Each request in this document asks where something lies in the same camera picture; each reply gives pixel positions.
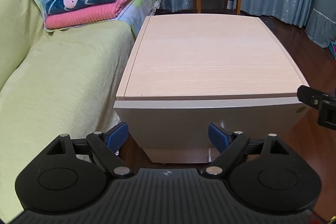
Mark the upper white drawer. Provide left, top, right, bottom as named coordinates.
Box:
left=114, top=97, right=309, bottom=149

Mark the white drawer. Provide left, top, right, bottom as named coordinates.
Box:
left=114, top=97, right=309, bottom=149
left=143, top=147, right=220, bottom=164

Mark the lower white drawer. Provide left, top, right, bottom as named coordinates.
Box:
left=143, top=147, right=220, bottom=164

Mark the red and blue toy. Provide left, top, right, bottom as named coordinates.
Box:
left=328, top=41, right=336, bottom=59

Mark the yellow-green covered sofa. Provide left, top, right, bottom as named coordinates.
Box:
left=1, top=0, right=134, bottom=222

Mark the light wood bedside cabinet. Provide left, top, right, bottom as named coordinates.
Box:
left=116, top=14, right=307, bottom=101

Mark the pink knitted folded blanket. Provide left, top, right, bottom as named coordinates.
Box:
left=45, top=0, right=130, bottom=30

